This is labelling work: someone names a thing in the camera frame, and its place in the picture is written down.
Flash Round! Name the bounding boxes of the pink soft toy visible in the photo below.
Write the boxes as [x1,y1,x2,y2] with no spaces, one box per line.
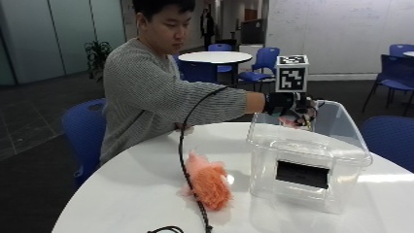
[279,116,304,128]

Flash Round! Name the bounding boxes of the white cabinet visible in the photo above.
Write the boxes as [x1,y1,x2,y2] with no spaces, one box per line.
[238,43,266,74]

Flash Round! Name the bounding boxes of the white cube with black markers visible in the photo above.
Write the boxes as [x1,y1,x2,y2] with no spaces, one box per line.
[275,54,311,94]

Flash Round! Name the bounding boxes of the the person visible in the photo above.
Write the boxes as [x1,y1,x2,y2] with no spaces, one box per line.
[101,0,267,166]

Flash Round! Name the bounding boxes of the black monitor screen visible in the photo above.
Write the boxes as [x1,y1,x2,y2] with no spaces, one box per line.
[240,18,266,46]

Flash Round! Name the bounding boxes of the green potted plant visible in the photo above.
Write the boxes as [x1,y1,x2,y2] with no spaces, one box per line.
[83,40,115,83]

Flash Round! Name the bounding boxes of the clear plastic storage box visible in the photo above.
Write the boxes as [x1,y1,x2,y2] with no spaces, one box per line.
[247,99,375,216]

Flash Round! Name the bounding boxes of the blue plastic chair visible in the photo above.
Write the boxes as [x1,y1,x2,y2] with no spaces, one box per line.
[62,97,110,189]
[172,53,220,83]
[238,47,283,84]
[389,43,414,58]
[361,53,414,117]
[359,115,414,173]
[207,43,235,74]

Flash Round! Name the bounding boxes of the orange furry soft toy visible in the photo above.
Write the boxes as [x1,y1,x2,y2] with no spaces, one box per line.
[178,150,235,212]

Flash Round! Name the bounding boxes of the black braided cable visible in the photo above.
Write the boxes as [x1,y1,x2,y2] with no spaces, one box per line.
[147,81,278,233]

